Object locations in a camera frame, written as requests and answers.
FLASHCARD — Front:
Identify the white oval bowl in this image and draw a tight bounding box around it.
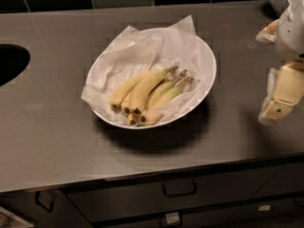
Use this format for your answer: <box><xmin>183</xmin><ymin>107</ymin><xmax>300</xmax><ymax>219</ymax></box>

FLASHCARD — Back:
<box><xmin>85</xmin><ymin>28</ymin><xmax>218</xmax><ymax>130</ymax></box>

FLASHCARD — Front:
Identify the dark drawer front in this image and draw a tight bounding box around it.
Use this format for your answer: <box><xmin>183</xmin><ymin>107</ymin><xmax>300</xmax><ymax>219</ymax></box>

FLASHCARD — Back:
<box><xmin>67</xmin><ymin>166</ymin><xmax>278</xmax><ymax>222</ymax></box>

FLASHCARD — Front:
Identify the yellow leftmost banana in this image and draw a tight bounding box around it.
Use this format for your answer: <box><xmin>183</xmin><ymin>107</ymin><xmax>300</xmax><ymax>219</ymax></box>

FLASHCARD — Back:
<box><xmin>108</xmin><ymin>71</ymin><xmax>151</xmax><ymax>109</ymax></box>

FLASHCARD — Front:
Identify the dark sink opening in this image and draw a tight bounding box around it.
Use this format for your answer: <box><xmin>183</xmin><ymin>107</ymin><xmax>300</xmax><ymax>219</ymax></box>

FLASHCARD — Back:
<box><xmin>0</xmin><ymin>44</ymin><xmax>30</xmax><ymax>86</ymax></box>

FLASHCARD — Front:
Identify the large yellow top banana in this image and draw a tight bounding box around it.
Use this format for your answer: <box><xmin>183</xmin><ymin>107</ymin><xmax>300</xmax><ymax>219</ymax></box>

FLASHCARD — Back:
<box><xmin>129</xmin><ymin>66</ymin><xmax>179</xmax><ymax>114</ymax></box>

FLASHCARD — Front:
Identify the right cabinet drawer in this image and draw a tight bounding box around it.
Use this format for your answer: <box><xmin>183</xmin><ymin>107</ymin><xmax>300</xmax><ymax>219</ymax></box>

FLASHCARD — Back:
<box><xmin>254</xmin><ymin>162</ymin><xmax>304</xmax><ymax>199</ymax></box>

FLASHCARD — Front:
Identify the white crumpled paper liner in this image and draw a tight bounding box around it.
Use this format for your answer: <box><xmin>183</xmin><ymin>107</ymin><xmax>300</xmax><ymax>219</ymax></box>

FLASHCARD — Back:
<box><xmin>81</xmin><ymin>15</ymin><xmax>203</xmax><ymax>127</ymax></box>

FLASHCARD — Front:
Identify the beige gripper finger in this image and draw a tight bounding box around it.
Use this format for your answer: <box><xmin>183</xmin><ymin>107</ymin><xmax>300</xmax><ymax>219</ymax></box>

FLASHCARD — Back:
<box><xmin>256</xmin><ymin>19</ymin><xmax>278</xmax><ymax>44</ymax></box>
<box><xmin>258</xmin><ymin>62</ymin><xmax>304</xmax><ymax>125</ymax></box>

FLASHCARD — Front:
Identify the yellow-green banana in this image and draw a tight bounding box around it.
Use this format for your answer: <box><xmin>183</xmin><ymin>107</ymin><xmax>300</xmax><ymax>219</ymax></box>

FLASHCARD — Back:
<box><xmin>145</xmin><ymin>69</ymin><xmax>187</xmax><ymax>108</ymax></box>
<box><xmin>139</xmin><ymin>77</ymin><xmax>193</xmax><ymax>126</ymax></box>

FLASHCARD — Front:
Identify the black drawer handle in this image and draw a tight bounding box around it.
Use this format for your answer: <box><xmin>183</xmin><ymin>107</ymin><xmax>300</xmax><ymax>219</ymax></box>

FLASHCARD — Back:
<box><xmin>162</xmin><ymin>179</ymin><xmax>197</xmax><ymax>198</ymax></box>

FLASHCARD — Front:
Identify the black left cabinet handle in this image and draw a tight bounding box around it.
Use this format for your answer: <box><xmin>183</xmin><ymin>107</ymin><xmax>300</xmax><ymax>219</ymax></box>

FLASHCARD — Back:
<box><xmin>34</xmin><ymin>191</ymin><xmax>54</xmax><ymax>213</ymax></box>

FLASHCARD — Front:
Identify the yellow-green middle banana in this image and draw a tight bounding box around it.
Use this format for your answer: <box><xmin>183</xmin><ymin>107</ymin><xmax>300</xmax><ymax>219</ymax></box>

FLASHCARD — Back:
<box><xmin>145</xmin><ymin>69</ymin><xmax>187</xmax><ymax>108</ymax></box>

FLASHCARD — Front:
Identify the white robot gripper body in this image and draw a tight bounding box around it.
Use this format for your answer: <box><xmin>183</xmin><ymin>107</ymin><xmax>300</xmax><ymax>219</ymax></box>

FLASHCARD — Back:
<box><xmin>275</xmin><ymin>0</ymin><xmax>304</xmax><ymax>61</ymax></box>

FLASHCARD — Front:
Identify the short hidden yellow banana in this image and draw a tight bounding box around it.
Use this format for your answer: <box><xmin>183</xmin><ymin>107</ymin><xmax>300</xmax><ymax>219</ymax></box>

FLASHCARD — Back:
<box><xmin>121</xmin><ymin>95</ymin><xmax>130</xmax><ymax>115</ymax></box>

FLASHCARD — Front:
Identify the lower drawer with label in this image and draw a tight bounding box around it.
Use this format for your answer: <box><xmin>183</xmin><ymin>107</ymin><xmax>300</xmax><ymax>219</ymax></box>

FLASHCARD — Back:
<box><xmin>94</xmin><ymin>207</ymin><xmax>238</xmax><ymax>228</ymax></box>

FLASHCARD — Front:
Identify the yellow-green right banana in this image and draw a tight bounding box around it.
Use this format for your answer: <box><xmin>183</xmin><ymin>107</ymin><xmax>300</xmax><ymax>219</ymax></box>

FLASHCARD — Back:
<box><xmin>139</xmin><ymin>77</ymin><xmax>193</xmax><ymax>126</ymax></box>

